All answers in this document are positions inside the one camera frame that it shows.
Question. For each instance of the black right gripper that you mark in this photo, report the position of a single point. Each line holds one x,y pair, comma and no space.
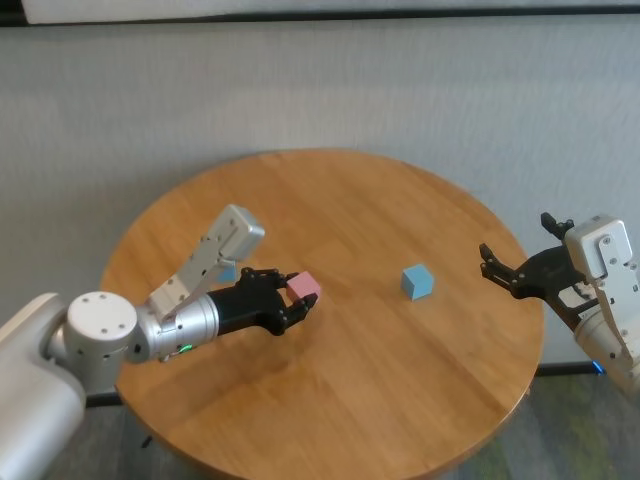
542,277

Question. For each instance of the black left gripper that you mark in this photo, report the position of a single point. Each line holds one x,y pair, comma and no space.
250,305

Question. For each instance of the pink cube block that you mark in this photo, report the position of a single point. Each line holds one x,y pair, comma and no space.
303,286

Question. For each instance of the blue cube block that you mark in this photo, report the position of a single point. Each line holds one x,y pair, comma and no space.
227,274
417,284

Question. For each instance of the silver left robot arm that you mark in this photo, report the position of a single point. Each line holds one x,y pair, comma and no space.
100,320

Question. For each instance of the small black table foot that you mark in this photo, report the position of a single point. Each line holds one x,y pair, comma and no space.
146,442

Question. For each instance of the black wall rail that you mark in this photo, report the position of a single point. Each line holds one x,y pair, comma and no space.
300,18

